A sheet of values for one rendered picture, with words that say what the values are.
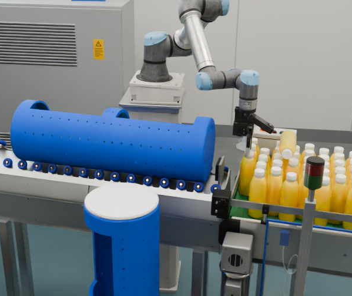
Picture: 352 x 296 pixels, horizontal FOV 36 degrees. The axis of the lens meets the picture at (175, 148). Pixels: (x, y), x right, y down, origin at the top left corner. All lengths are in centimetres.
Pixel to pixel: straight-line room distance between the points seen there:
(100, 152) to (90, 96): 176
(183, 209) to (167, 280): 96
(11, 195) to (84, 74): 160
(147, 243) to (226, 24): 334
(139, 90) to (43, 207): 74
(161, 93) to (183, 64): 248
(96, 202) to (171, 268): 124
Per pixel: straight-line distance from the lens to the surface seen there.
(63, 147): 239
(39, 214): 267
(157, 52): 274
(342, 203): 221
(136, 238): 198
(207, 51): 228
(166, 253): 311
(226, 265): 216
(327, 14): 514
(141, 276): 209
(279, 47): 514
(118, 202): 203
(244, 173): 234
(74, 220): 260
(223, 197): 215
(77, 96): 408
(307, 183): 192
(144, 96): 273
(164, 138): 223
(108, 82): 399
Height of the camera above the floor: 201
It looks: 23 degrees down
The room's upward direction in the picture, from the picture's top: 1 degrees clockwise
